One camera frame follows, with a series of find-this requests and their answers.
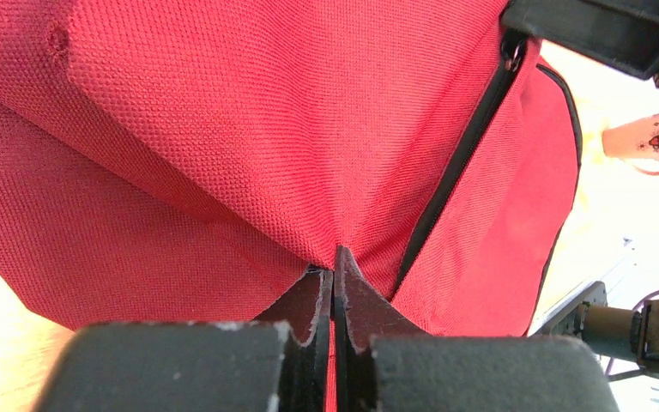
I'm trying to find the orange white mug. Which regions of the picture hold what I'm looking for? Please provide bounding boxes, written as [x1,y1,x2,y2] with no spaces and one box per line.
[601,113,659,176]

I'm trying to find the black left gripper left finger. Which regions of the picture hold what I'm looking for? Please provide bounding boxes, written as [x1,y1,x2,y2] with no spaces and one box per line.
[35,267,333,411]

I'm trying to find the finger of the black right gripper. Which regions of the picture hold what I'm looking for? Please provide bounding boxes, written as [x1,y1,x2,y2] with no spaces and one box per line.
[501,0,659,80]

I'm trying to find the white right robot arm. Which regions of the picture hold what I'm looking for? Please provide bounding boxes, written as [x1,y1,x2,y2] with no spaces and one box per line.
[501,1,659,381]

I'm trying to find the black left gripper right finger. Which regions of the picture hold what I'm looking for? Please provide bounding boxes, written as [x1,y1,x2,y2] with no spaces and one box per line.
[334,246,618,411]

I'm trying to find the red backpack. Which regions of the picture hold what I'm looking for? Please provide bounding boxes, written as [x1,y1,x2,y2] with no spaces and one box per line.
[0,0,584,412]

